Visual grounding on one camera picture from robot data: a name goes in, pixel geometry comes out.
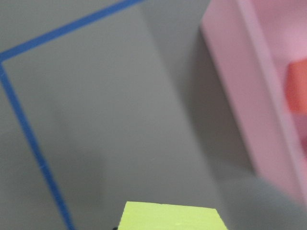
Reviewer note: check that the yellow foam block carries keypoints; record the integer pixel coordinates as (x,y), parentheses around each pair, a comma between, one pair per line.
(154,216)

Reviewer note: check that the orange foam block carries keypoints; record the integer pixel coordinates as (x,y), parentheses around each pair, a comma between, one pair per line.
(296,86)

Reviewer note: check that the pink plastic bin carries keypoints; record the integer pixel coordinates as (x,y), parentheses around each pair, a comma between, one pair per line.
(236,42)

